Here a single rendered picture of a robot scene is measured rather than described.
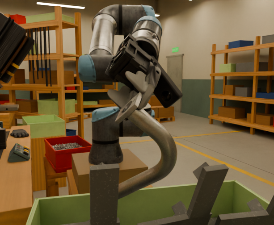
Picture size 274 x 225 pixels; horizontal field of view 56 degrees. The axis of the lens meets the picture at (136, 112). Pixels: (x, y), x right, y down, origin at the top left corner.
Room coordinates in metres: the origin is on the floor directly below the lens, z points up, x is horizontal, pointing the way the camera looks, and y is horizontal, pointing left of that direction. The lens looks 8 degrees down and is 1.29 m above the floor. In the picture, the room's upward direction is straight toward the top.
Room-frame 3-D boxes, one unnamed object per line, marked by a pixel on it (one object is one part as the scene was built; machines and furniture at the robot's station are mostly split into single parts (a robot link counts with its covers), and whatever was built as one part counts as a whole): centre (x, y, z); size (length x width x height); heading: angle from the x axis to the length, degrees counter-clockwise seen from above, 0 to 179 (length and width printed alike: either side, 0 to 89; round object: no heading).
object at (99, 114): (1.11, 0.13, 1.10); 0.13 x 0.12 x 0.14; 94
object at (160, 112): (7.77, -0.43, 0.37); 1.20 x 0.80 x 0.74; 121
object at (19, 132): (1.74, 0.81, 0.91); 0.20 x 0.11 x 0.03; 32
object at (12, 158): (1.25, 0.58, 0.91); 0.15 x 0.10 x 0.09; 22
